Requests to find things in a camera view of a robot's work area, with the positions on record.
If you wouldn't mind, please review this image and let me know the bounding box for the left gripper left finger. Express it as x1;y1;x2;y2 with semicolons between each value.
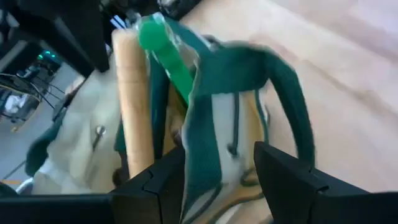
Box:
0;146;187;224

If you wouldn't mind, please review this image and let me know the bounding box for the beige green gardening bag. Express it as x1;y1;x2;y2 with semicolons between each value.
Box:
24;15;317;224

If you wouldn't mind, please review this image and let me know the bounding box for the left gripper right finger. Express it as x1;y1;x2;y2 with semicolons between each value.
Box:
253;141;398;224

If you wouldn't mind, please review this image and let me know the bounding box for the green white spray bottle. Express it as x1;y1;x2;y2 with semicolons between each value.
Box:
135;12;200;105

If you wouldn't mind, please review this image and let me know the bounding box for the wide wooden-handled trowel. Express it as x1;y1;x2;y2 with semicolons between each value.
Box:
111;27;157;179

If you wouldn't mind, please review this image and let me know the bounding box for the black aluminium table frame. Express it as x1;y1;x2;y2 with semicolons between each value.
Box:
51;76;90;123

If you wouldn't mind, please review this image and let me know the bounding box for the black perforated power box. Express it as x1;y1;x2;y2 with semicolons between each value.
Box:
30;46;63;68

